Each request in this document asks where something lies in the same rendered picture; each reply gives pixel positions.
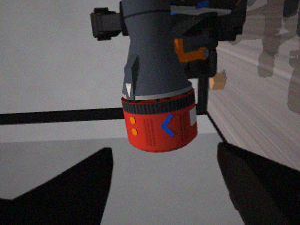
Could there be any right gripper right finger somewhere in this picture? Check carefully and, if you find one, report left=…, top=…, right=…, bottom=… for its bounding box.
left=217, top=142, right=300, bottom=225

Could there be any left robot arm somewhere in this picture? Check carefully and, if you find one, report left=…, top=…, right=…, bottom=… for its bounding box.
left=90, top=0, right=247, bottom=41

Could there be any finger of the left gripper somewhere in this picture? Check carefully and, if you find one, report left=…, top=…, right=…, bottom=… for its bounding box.
left=171, top=12, right=219, bottom=49

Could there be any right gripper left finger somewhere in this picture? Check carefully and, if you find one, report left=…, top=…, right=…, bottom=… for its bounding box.
left=0, top=147, right=113, bottom=225

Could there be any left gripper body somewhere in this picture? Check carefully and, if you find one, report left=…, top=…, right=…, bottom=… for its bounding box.
left=171, top=14, right=217, bottom=79

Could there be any brown block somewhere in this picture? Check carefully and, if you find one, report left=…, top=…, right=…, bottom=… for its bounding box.
left=209, top=73, right=226, bottom=90

